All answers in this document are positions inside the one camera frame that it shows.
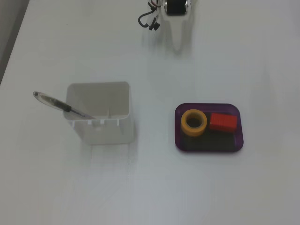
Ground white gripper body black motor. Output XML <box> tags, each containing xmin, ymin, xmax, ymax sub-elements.
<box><xmin>164</xmin><ymin>0</ymin><xmax>193</xmax><ymax>18</ymax></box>

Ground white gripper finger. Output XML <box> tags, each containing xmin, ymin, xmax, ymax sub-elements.
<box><xmin>167</xmin><ymin>15</ymin><xmax>191</xmax><ymax>54</ymax></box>

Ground yellow tape roll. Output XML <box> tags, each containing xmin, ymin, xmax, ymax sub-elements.
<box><xmin>180</xmin><ymin>109</ymin><xmax>208</xmax><ymax>137</ymax></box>

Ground red rectangular block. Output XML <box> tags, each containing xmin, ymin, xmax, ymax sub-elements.
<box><xmin>209</xmin><ymin>112</ymin><xmax>238</xmax><ymax>135</ymax></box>

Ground purple plastic tray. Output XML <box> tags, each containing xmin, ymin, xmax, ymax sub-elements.
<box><xmin>174</xmin><ymin>103</ymin><xmax>244</xmax><ymax>154</ymax></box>

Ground white plastic container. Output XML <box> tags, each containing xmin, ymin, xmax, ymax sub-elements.
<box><xmin>63</xmin><ymin>81</ymin><xmax>136</xmax><ymax>145</ymax></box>

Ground clear black ballpoint pen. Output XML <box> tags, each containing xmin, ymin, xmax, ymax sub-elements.
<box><xmin>32</xmin><ymin>91</ymin><xmax>96</xmax><ymax>120</ymax></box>

